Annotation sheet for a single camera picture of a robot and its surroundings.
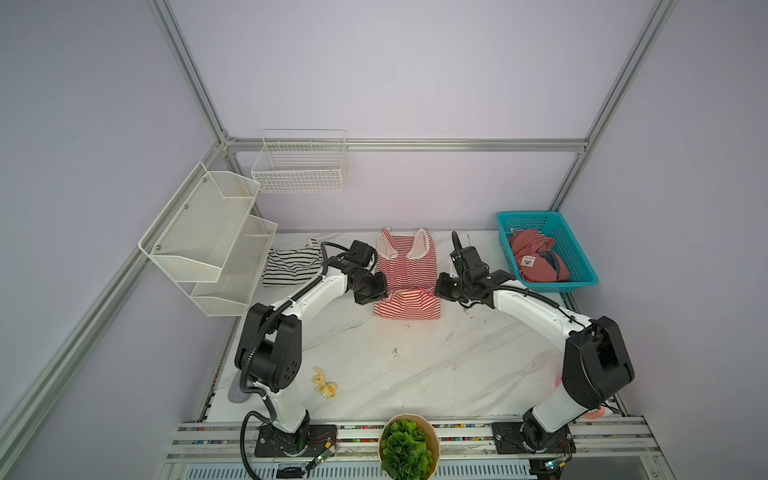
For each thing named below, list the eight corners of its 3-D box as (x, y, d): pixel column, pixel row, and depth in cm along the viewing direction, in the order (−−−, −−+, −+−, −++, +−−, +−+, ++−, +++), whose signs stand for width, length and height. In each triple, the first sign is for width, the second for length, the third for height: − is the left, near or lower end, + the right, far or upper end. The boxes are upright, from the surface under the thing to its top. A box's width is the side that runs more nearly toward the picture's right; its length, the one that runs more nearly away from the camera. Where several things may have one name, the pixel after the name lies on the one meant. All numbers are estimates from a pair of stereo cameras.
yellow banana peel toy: (306, 381, 85) (303, 378, 83) (317, 369, 87) (315, 366, 85) (329, 402, 81) (327, 400, 79) (340, 389, 84) (339, 386, 82)
